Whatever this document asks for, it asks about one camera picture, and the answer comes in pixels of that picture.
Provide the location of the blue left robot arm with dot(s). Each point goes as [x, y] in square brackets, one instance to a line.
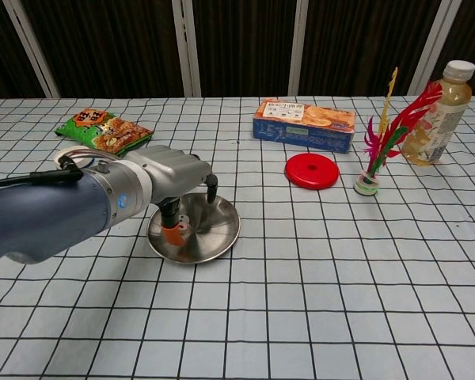
[63, 213]

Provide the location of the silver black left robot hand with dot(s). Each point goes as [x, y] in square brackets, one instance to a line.
[174, 170]

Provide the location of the checkered tablecloth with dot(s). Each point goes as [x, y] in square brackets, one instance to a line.
[301, 297]

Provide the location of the blue orange biscuit box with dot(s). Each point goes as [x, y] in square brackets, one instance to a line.
[301, 126]

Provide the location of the tea drink bottle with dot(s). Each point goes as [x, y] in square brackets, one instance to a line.
[439, 118]

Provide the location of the silver metal plate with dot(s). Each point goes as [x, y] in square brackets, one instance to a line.
[213, 237]

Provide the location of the white metal frame post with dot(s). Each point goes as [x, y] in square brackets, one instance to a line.
[186, 47]
[299, 47]
[31, 47]
[433, 47]

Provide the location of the red plastic disc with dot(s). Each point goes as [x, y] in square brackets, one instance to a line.
[301, 174]

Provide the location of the green snack bag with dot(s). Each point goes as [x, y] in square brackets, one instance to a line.
[103, 132]

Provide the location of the colourful feather shuttlecock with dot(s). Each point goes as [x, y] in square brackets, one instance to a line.
[366, 186]

